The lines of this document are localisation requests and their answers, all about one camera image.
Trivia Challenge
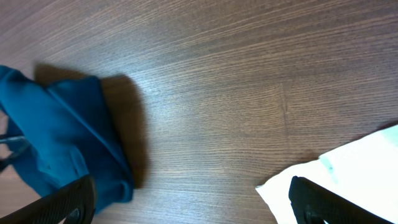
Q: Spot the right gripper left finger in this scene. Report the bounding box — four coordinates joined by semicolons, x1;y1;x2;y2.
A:
1;175;96;224

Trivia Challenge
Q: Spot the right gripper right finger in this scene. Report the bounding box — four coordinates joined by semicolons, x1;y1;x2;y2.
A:
289;176;392;224

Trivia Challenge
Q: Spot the dark blue polo shirt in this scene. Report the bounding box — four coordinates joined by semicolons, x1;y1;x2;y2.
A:
1;66;134;211

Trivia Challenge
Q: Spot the white t-shirt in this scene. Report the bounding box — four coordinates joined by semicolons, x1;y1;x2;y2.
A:
256;126;397;223

